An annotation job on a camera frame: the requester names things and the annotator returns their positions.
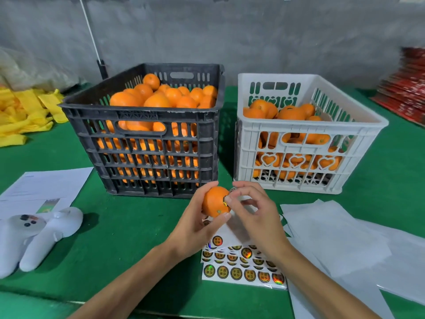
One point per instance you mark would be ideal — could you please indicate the white backing sheet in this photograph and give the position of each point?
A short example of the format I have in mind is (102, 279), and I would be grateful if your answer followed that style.
(332, 236)
(405, 262)

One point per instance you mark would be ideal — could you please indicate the white printed paper sheet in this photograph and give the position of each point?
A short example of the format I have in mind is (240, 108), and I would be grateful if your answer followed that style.
(43, 182)

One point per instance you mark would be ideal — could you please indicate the stack of red cardboard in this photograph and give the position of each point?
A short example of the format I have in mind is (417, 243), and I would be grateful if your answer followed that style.
(405, 86)

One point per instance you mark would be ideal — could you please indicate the pile of oranges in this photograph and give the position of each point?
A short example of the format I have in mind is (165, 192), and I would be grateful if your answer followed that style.
(156, 101)

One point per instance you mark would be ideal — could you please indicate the green felt table cover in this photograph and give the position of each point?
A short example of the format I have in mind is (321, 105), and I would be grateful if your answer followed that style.
(113, 249)

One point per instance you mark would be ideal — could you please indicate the person's left forearm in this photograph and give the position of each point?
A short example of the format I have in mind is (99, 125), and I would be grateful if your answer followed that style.
(123, 289)

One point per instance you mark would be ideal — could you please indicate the white handheld controller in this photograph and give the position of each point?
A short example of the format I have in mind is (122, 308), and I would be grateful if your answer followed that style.
(40, 232)

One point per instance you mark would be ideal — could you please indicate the person's right hand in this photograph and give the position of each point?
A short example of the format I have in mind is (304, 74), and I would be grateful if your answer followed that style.
(262, 222)

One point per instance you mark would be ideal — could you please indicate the person's right forearm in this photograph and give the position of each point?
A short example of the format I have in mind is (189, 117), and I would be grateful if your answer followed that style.
(325, 285)

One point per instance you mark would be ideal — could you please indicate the pile of yellow bags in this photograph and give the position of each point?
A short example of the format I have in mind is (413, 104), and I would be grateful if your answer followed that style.
(20, 113)

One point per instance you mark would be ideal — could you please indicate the white plastic crate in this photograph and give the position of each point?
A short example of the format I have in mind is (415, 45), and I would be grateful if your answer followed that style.
(272, 77)

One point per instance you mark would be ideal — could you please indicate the heap of labelled oranges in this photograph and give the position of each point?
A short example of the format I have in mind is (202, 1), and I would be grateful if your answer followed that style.
(292, 113)

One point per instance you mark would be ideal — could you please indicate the black plastic crate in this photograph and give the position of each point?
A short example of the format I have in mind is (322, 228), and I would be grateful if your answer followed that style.
(206, 123)

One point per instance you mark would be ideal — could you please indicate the single orange fruit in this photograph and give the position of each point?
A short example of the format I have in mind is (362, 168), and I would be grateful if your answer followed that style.
(215, 201)

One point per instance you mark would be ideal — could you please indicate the beige woven sack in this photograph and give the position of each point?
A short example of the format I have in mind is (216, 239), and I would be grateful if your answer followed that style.
(30, 66)

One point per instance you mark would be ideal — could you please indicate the person's left hand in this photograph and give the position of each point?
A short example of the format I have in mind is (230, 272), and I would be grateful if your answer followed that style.
(189, 229)

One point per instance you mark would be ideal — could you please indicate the white pole with black base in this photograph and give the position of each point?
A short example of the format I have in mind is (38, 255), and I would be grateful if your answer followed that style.
(90, 29)

